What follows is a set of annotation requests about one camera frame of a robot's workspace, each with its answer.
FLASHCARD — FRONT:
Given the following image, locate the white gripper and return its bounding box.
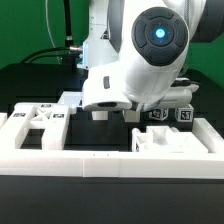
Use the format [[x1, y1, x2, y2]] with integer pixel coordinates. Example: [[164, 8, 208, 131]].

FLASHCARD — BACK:
[[150, 78, 200, 110]]

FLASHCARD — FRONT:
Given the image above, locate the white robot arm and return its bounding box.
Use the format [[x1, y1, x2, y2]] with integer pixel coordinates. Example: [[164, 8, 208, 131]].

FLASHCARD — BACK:
[[82, 0, 224, 112]]

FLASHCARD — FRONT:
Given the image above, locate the white tagged cube right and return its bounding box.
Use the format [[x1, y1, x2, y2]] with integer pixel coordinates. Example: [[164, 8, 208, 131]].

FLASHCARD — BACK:
[[175, 104, 194, 122]]

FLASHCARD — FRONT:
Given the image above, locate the white tagged cube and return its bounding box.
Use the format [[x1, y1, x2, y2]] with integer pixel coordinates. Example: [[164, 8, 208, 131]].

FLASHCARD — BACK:
[[175, 104, 194, 122], [149, 109, 169, 121]]

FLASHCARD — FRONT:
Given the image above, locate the white tagged cube left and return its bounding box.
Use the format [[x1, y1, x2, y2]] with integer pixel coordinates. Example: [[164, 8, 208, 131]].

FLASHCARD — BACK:
[[149, 109, 169, 121]]

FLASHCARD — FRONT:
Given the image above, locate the white marker sheet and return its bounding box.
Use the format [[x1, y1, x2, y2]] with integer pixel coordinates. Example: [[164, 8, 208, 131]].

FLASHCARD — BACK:
[[58, 91, 82, 107]]

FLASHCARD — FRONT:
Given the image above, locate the white U-shaped fence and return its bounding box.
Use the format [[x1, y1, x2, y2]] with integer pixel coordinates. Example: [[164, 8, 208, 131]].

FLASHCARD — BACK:
[[0, 118, 224, 179]]

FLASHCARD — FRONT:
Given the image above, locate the black cable bundle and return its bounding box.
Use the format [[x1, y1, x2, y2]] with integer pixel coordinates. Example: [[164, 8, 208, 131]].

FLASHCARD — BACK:
[[20, 0, 84, 65]]

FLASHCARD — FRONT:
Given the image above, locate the thin white cable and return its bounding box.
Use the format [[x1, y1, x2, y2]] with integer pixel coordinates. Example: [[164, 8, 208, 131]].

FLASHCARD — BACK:
[[45, 0, 63, 65]]

